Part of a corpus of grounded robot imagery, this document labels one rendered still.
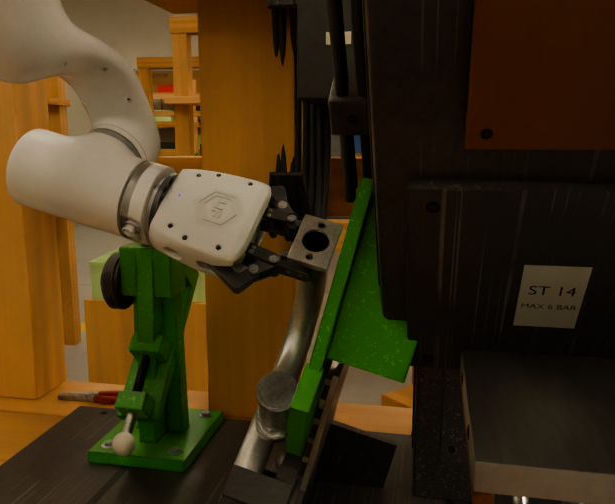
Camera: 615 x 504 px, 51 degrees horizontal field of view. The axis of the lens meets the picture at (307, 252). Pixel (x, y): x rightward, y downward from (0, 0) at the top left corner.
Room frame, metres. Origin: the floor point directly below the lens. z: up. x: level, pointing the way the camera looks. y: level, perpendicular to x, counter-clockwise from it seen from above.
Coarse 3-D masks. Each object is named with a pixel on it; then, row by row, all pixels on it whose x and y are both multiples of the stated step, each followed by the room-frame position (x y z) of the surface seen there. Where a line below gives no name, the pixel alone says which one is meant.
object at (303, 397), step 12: (312, 372) 0.52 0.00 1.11; (300, 384) 0.51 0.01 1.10; (312, 384) 0.51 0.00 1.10; (300, 396) 0.50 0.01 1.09; (312, 396) 0.50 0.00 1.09; (300, 408) 0.49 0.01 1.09; (312, 408) 0.51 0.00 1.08; (288, 420) 0.51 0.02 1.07; (300, 420) 0.50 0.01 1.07; (312, 420) 0.56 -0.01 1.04; (288, 432) 0.53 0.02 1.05; (300, 432) 0.52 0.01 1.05; (288, 444) 0.55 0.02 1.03; (300, 444) 0.54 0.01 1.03; (300, 456) 0.56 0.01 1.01
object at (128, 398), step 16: (192, 272) 0.87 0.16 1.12; (192, 288) 0.87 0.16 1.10; (160, 336) 0.78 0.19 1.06; (144, 352) 0.77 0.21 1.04; (160, 352) 0.77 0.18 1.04; (144, 368) 0.76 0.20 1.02; (160, 368) 0.78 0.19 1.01; (128, 384) 0.78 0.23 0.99; (144, 384) 0.77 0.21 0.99; (160, 384) 0.77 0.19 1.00; (128, 400) 0.73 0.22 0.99; (144, 400) 0.73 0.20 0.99; (160, 400) 0.75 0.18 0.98; (144, 416) 0.74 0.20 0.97; (160, 416) 0.75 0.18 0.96
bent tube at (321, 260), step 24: (312, 216) 0.63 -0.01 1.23; (312, 240) 0.63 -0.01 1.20; (336, 240) 0.61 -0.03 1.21; (312, 264) 0.59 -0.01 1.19; (312, 288) 0.65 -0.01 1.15; (312, 312) 0.67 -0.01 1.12; (288, 336) 0.67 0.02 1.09; (312, 336) 0.68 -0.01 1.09; (288, 360) 0.66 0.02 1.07; (240, 456) 0.58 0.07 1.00; (264, 456) 0.58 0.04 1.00
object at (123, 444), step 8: (128, 416) 0.73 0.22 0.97; (136, 416) 0.73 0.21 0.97; (128, 424) 0.72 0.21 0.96; (128, 432) 0.72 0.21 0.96; (112, 440) 0.71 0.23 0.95; (120, 440) 0.70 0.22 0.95; (128, 440) 0.70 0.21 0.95; (112, 448) 0.70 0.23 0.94; (120, 448) 0.70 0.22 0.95; (128, 448) 0.70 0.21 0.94
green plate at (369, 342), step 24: (360, 192) 0.51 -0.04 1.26; (360, 216) 0.51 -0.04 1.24; (360, 240) 0.52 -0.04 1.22; (360, 264) 0.52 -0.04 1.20; (336, 288) 0.51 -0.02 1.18; (360, 288) 0.52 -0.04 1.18; (336, 312) 0.52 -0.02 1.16; (360, 312) 0.52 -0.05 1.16; (336, 336) 0.53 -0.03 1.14; (360, 336) 0.52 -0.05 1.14; (384, 336) 0.52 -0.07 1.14; (312, 360) 0.52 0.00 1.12; (336, 360) 0.53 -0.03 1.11; (360, 360) 0.52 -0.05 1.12; (384, 360) 0.52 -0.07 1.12; (408, 360) 0.52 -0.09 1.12
